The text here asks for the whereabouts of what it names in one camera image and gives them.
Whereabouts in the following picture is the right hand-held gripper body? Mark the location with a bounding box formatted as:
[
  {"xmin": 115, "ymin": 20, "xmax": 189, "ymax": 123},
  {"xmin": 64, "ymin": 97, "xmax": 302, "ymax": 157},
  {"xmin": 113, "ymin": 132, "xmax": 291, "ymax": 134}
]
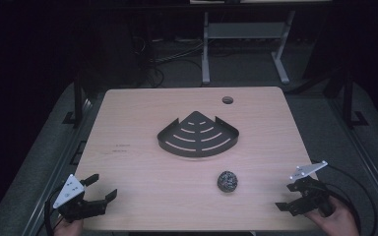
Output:
[{"xmin": 288, "ymin": 160, "xmax": 336, "ymax": 218}]

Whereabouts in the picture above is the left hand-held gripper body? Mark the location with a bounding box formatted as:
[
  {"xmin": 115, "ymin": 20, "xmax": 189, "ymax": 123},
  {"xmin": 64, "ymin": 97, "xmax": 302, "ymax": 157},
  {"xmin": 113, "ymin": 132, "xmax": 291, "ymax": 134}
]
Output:
[{"xmin": 52, "ymin": 174, "xmax": 108, "ymax": 222}]

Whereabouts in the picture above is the person's left hand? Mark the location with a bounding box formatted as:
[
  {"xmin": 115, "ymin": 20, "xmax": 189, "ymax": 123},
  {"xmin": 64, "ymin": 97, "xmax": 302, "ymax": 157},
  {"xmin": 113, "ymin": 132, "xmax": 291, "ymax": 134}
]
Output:
[{"xmin": 53, "ymin": 217, "xmax": 85, "ymax": 236}]

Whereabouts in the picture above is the person's right hand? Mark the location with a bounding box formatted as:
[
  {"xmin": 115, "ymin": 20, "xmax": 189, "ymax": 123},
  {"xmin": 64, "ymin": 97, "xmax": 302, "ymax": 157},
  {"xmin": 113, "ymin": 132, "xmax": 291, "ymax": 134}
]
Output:
[{"xmin": 306, "ymin": 197, "xmax": 361, "ymax": 236}]

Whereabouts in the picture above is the steel wool ball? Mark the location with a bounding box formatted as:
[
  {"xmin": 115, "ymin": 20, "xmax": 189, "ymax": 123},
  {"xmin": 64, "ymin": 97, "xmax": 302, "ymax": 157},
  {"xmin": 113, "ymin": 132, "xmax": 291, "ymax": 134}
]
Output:
[{"xmin": 217, "ymin": 170, "xmax": 239, "ymax": 194}]

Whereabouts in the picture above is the black metal corner shelf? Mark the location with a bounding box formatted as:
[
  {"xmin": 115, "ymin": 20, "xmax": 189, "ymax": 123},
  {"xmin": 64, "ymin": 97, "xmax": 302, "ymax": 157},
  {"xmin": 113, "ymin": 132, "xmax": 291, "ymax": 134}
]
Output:
[{"xmin": 157, "ymin": 110, "xmax": 240, "ymax": 158}]

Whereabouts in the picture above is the aluminium frame rail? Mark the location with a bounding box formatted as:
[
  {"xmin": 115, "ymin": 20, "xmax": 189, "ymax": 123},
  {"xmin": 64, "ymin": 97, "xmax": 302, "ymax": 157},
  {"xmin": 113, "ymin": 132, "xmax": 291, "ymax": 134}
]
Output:
[
  {"xmin": 328, "ymin": 97, "xmax": 378, "ymax": 228},
  {"xmin": 21, "ymin": 97, "xmax": 106, "ymax": 236}
]

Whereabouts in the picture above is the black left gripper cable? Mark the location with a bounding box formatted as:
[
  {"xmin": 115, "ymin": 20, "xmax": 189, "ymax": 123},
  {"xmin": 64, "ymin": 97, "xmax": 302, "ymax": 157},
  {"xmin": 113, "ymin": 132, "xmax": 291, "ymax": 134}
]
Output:
[{"xmin": 43, "ymin": 187, "xmax": 64, "ymax": 236}]

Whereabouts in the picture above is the black metal post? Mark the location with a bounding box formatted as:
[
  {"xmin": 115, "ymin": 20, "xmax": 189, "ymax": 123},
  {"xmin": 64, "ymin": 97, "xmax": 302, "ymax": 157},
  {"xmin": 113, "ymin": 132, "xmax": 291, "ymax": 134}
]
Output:
[
  {"xmin": 342, "ymin": 69, "xmax": 370, "ymax": 130},
  {"xmin": 62, "ymin": 74, "xmax": 87, "ymax": 130}
]

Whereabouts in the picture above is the bundle of floor cables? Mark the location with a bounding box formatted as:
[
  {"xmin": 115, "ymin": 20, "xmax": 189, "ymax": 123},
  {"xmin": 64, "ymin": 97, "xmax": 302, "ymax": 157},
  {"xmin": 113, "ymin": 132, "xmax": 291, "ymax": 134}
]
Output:
[{"xmin": 132, "ymin": 34, "xmax": 209, "ymax": 89}]

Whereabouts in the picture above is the grey metal desk frame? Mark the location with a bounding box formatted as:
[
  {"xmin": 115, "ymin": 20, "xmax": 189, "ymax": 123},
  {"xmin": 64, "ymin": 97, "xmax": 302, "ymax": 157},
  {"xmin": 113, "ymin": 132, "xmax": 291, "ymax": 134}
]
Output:
[{"xmin": 201, "ymin": 9, "xmax": 297, "ymax": 86}]

